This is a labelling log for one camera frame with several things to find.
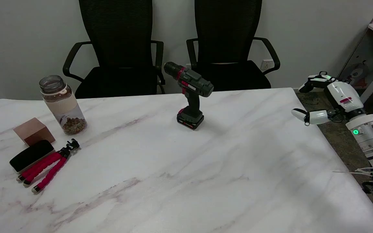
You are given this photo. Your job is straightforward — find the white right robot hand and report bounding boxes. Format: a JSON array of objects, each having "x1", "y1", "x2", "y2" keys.
[{"x1": 291, "y1": 72, "x2": 367, "y2": 127}]

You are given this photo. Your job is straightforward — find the dark green power screwdriver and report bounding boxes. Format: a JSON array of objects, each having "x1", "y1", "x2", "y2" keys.
[{"x1": 164, "y1": 61, "x2": 214, "y2": 130}]

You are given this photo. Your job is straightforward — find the white desk with cartoon panel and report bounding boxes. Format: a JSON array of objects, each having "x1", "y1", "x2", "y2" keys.
[{"x1": 335, "y1": 0, "x2": 373, "y2": 104}]

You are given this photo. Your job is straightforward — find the black mesh office chair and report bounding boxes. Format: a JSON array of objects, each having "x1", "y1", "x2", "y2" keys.
[
  {"x1": 62, "y1": 0, "x2": 166, "y2": 99},
  {"x1": 186, "y1": 0, "x2": 280, "y2": 92}
]

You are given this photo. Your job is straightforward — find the glass jar with nuts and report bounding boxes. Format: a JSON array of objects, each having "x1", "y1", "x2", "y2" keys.
[{"x1": 39, "y1": 75, "x2": 87, "y2": 135}]

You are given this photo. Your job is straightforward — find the red flexible mini tripod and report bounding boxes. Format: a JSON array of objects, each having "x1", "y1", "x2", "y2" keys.
[{"x1": 17, "y1": 139, "x2": 80, "y2": 194}]

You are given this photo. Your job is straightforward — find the brown wooden block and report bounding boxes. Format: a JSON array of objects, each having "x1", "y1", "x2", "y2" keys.
[{"x1": 13, "y1": 117, "x2": 56, "y2": 147}]

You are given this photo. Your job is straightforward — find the black oblong case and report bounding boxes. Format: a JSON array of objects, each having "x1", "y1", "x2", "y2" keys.
[{"x1": 9, "y1": 140, "x2": 55, "y2": 172}]

